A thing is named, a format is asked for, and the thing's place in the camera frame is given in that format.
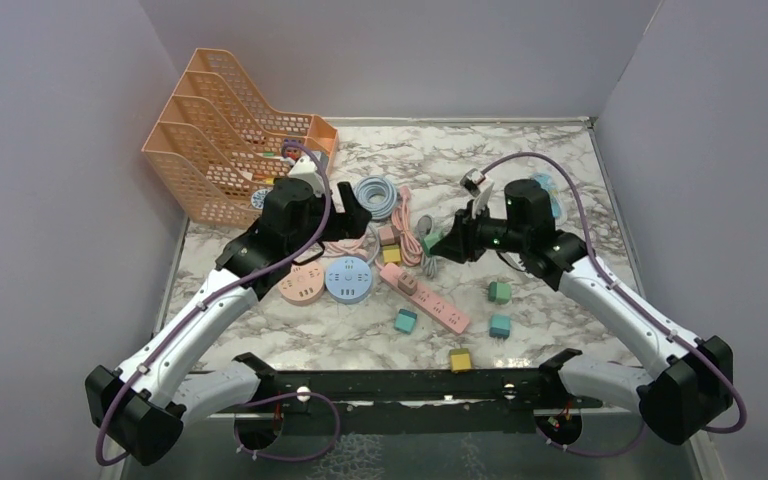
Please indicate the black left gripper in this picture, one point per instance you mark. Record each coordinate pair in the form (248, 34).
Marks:
(350, 224)

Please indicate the yellow plug adapter middle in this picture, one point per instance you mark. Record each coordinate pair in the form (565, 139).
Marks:
(391, 254)

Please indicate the green plug adapter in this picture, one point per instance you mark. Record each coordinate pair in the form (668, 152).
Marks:
(499, 293)
(429, 241)

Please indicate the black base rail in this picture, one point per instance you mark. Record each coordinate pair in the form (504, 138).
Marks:
(394, 402)

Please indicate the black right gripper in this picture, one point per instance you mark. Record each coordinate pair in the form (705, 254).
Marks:
(460, 244)

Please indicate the blue round tin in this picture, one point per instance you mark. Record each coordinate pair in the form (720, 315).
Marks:
(259, 199)

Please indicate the yellow plug adapter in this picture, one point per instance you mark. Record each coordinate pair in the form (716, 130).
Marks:
(391, 254)
(460, 360)

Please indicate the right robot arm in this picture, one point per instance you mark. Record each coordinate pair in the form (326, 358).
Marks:
(680, 385)

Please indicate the tan plug adapter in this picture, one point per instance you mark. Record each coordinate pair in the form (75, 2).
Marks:
(407, 284)

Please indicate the teal plug adapter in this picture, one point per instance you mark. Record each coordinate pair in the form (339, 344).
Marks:
(499, 326)
(405, 321)

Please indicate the blue round power strip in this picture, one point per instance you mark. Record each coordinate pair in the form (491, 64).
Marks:
(348, 280)

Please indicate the pink plug adapter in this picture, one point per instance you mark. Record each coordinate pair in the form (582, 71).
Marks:
(388, 235)

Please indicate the pink long power strip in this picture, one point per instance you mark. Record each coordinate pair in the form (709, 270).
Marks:
(428, 301)

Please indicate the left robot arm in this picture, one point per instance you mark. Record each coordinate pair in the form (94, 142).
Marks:
(140, 407)

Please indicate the blue white oval device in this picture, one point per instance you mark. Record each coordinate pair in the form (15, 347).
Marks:
(547, 183)

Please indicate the yellow plug adapter front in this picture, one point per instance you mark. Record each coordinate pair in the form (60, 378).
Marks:
(460, 360)

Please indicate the orange mesh file organizer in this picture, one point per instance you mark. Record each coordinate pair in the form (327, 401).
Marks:
(216, 145)

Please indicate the pink round power strip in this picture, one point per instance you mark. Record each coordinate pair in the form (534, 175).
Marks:
(304, 284)

